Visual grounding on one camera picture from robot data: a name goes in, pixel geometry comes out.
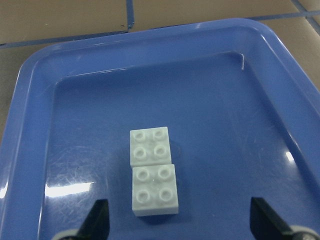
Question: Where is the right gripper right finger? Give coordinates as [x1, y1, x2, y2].
[249, 197, 294, 240]

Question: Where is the white block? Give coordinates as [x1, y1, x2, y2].
[132, 164, 179, 217]
[129, 126, 172, 168]

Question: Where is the blue plastic tray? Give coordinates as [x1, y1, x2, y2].
[0, 18, 320, 240]

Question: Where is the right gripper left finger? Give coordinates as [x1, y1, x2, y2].
[76, 199, 110, 240]

